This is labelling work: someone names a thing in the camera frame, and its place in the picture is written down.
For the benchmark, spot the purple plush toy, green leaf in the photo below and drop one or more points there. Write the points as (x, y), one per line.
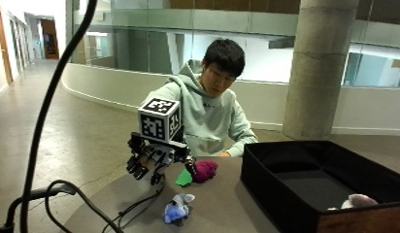
(205, 171)

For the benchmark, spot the blue and white plush toy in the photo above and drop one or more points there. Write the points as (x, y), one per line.
(177, 208)

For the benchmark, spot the white cube with black markers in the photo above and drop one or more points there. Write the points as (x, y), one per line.
(158, 119)

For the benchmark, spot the the person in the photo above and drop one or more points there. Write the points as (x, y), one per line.
(209, 113)

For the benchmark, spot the black fabric storage box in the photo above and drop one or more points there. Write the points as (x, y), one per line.
(294, 194)

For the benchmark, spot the black curved stand tube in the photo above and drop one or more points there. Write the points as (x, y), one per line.
(32, 195)

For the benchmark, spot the pink and white plush toy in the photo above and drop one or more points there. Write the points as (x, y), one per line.
(359, 200)

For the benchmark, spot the grey concrete pillar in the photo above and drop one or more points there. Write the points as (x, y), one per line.
(319, 71)

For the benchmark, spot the brown wooden door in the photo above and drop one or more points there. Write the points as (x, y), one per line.
(49, 39)

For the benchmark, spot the glass balustrade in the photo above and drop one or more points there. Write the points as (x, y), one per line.
(217, 19)

